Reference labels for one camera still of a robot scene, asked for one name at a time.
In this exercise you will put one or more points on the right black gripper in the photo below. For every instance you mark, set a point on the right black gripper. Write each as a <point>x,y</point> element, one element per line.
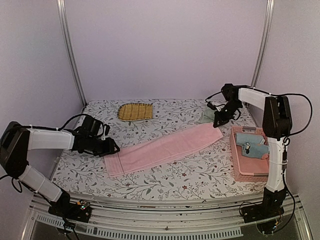
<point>223,120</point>

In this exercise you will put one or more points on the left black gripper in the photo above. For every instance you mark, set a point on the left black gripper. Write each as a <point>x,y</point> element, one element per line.
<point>110,147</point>

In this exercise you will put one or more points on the pink towel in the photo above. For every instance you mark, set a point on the pink towel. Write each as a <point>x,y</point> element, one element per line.
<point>163,150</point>

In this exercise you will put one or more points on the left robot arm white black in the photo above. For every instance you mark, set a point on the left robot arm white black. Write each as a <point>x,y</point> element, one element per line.
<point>18,140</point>

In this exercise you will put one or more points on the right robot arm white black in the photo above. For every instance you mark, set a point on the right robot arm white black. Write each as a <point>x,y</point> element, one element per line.
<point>276,125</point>

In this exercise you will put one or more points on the light green towel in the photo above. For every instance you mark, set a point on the light green towel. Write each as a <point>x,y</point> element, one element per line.
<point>207,116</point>

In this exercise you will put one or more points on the woven bamboo tray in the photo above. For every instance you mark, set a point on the woven bamboo tray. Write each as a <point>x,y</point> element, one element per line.
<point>131,112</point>

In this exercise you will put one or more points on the pink plastic basket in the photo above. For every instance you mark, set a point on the pink plastic basket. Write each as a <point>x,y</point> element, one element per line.
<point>248,169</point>

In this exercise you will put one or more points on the blue rolled towel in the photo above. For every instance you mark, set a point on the blue rolled towel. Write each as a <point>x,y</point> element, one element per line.
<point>252,145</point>

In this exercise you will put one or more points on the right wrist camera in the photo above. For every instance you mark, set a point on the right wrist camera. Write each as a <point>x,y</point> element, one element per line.
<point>214,107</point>

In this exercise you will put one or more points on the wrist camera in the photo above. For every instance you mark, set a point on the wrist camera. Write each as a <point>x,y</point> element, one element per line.
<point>214,107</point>
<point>105,132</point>

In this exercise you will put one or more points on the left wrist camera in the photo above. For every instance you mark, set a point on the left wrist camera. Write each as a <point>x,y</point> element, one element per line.
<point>105,132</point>

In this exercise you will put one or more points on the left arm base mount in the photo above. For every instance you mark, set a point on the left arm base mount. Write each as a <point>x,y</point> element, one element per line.
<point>79,211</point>

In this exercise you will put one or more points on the aluminium front rail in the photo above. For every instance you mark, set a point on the aluminium front rail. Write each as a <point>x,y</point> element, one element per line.
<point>200,219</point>

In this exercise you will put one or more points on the right aluminium frame post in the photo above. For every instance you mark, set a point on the right aluminium frame post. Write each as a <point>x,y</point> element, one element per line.
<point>264,41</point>

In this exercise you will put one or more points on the aluminium frame post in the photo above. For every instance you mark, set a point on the aluminium frame post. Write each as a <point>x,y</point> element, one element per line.
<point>264,41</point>
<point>62,13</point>

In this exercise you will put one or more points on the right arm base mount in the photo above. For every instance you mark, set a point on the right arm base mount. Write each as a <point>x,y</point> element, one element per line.
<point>257,212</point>

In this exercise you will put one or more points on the left aluminium frame post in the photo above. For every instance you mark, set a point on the left aluminium frame post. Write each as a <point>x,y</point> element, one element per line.
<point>62,13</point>

